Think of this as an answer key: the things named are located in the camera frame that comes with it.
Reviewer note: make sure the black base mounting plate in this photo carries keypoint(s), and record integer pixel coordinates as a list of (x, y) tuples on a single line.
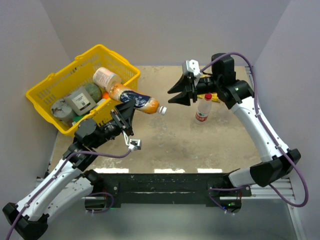
[(210, 189)]

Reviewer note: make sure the grey box with label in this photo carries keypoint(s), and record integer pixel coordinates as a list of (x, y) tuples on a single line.
[(80, 101)]

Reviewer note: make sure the orange juice bottle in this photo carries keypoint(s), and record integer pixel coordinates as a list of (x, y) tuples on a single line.
[(143, 103)]

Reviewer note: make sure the red label water bottle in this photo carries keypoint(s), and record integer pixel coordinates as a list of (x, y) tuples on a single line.
[(203, 110)]

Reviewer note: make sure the pink toilet paper roll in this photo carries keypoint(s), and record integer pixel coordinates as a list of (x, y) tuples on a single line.
[(106, 79)]

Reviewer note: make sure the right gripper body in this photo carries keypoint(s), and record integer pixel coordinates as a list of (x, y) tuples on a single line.
[(192, 89)]

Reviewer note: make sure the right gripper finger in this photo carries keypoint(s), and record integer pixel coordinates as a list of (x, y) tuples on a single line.
[(179, 85), (182, 98)]

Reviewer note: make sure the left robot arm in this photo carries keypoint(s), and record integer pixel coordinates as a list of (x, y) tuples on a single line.
[(70, 180)]

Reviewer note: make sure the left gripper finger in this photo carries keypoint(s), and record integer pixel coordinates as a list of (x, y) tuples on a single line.
[(129, 116), (121, 108)]

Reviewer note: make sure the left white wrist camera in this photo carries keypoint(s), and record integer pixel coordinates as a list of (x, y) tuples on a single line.
[(133, 143)]

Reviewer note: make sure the green melon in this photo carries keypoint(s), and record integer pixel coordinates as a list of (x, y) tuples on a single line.
[(94, 91)]

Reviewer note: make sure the small white bottle cap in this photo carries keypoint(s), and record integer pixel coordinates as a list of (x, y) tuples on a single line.
[(162, 110)]

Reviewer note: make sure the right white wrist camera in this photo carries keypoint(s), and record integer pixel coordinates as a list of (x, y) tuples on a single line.
[(192, 67)]

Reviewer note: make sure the grey crumpled pouch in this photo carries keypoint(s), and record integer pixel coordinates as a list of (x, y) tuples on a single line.
[(63, 112)]

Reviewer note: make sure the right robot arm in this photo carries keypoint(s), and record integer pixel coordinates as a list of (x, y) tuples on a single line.
[(277, 159)]

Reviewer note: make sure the yellow plastic shopping basket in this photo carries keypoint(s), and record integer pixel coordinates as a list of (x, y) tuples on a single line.
[(78, 73)]

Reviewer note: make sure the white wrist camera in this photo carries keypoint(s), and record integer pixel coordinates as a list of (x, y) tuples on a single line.
[(192, 67), (133, 143)]

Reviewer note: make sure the red bottle cap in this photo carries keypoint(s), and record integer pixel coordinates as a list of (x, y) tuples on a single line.
[(208, 97)]

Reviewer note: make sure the orange item in basket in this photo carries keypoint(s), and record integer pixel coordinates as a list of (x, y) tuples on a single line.
[(105, 95)]

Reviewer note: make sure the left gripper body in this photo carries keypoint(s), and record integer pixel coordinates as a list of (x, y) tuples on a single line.
[(119, 120)]

